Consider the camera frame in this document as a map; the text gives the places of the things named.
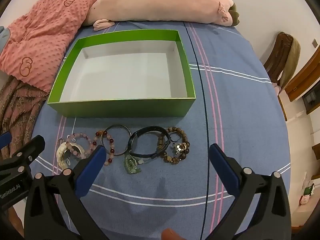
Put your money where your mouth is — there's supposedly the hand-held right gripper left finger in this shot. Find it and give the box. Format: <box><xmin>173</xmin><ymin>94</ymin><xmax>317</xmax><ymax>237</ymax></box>
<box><xmin>24</xmin><ymin>145</ymin><xmax>110</xmax><ymax>240</ymax></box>

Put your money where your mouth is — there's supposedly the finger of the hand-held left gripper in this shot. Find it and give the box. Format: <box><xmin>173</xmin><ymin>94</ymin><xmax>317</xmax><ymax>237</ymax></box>
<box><xmin>0</xmin><ymin>132</ymin><xmax>12</xmax><ymax>159</ymax></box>
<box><xmin>0</xmin><ymin>135</ymin><xmax>46</xmax><ymax>176</ymax></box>

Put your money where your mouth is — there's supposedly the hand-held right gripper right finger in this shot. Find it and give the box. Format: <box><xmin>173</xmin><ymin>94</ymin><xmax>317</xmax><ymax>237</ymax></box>
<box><xmin>205</xmin><ymin>144</ymin><xmax>292</xmax><ymax>240</ymax></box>

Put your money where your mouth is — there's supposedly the cream white wristwatch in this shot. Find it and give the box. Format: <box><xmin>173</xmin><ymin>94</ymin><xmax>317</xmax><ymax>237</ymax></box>
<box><xmin>56</xmin><ymin>141</ymin><xmax>85</xmax><ymax>168</ymax></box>

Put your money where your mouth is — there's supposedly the green jade pendant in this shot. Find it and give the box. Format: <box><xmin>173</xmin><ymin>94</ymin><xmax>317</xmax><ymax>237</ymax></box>
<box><xmin>124</xmin><ymin>154</ymin><xmax>145</xmax><ymax>175</ymax></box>

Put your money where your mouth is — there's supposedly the silver charm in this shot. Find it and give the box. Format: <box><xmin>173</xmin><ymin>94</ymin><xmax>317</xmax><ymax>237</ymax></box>
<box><xmin>172</xmin><ymin>142</ymin><xmax>188</xmax><ymax>154</ymax></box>

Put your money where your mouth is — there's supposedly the brown wooden bead bracelet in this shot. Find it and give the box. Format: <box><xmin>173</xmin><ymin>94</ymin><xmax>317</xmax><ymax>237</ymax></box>
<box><xmin>157</xmin><ymin>127</ymin><xmax>190</xmax><ymax>165</ymax></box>

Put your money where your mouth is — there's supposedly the green cardboard box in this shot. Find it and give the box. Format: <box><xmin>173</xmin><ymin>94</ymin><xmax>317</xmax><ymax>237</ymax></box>
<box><xmin>47</xmin><ymin>29</ymin><xmax>196</xmax><ymax>118</ymax></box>

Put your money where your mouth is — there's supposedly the black wristwatch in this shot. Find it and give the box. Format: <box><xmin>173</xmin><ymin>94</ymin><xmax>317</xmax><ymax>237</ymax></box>
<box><xmin>127</xmin><ymin>126</ymin><xmax>170</xmax><ymax>160</ymax></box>

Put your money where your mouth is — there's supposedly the person's left forearm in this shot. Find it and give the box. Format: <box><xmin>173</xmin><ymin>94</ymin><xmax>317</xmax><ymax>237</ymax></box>
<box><xmin>7</xmin><ymin>206</ymin><xmax>24</xmax><ymax>240</ymax></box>

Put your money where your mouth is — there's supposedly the person's right hand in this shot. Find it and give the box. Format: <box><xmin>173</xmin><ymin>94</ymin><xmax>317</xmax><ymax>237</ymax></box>
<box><xmin>161</xmin><ymin>228</ymin><xmax>184</xmax><ymax>240</ymax></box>

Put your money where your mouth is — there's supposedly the brown fringed blanket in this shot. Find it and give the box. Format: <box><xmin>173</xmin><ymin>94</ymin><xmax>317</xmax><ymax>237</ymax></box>
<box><xmin>0</xmin><ymin>76</ymin><xmax>48</xmax><ymax>160</ymax></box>

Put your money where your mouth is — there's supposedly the thin metal bangle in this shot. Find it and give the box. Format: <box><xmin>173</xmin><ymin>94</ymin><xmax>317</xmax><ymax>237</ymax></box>
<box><xmin>101</xmin><ymin>124</ymin><xmax>132</xmax><ymax>156</ymax></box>

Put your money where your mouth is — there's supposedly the blue striped bedsheet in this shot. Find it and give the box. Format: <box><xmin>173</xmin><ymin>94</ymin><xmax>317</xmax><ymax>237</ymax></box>
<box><xmin>30</xmin><ymin>20</ymin><xmax>292</xmax><ymax>240</ymax></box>

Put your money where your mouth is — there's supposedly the grey plush toy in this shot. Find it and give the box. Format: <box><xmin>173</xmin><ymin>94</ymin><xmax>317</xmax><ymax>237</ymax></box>
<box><xmin>0</xmin><ymin>26</ymin><xmax>11</xmax><ymax>46</ymax></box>

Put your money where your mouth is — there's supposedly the wooden chair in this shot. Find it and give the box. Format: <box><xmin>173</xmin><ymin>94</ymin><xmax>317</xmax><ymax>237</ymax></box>
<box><xmin>263</xmin><ymin>32</ymin><xmax>294</xmax><ymax>120</ymax></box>

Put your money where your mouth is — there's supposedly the pink dotted blanket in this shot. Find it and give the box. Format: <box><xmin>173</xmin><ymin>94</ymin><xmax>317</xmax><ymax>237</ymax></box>
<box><xmin>0</xmin><ymin>0</ymin><xmax>115</xmax><ymax>93</ymax></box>

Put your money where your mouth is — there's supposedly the olive cloth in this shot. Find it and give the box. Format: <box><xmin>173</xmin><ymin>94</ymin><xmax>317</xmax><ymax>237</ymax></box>
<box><xmin>279</xmin><ymin>39</ymin><xmax>302</xmax><ymax>93</ymax></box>

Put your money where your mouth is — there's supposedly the long pink plush pillow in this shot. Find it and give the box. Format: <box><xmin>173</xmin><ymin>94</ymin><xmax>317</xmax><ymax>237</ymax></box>
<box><xmin>82</xmin><ymin>0</ymin><xmax>240</xmax><ymax>32</ymax></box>

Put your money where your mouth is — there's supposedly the red and pink bead bracelet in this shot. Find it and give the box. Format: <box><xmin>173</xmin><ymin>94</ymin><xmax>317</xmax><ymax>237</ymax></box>
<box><xmin>93</xmin><ymin>129</ymin><xmax>116</xmax><ymax>166</ymax></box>

